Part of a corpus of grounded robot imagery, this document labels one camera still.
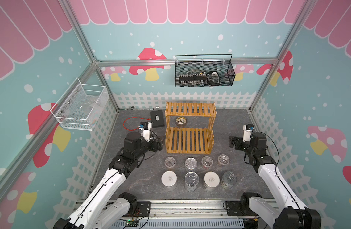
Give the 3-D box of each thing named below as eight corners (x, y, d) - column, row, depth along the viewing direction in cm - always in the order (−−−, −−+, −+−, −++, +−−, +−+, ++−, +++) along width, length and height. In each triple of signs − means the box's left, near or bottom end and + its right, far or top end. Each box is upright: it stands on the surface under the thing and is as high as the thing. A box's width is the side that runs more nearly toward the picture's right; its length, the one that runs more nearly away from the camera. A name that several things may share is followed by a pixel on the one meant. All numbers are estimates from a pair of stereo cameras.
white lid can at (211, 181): (203, 191, 81) (206, 186, 74) (202, 177, 86) (204, 171, 79) (217, 191, 81) (220, 186, 74) (214, 177, 86) (218, 171, 79)
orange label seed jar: (164, 170, 89) (163, 166, 84) (165, 160, 93) (164, 156, 89) (175, 170, 89) (175, 166, 84) (175, 160, 93) (175, 156, 89)
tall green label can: (184, 192, 82) (185, 186, 72) (184, 179, 86) (185, 171, 77) (197, 192, 82) (199, 185, 72) (196, 179, 86) (198, 171, 77)
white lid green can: (162, 190, 82) (160, 186, 74) (163, 176, 87) (161, 170, 79) (176, 190, 82) (176, 186, 74) (177, 176, 87) (176, 170, 79)
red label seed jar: (201, 169, 89) (202, 165, 84) (200, 160, 93) (201, 156, 88) (211, 169, 89) (213, 165, 84) (210, 160, 93) (212, 156, 88)
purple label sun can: (221, 189, 83) (224, 185, 76) (219, 176, 87) (222, 171, 81) (234, 189, 83) (238, 185, 76) (231, 176, 87) (235, 171, 81)
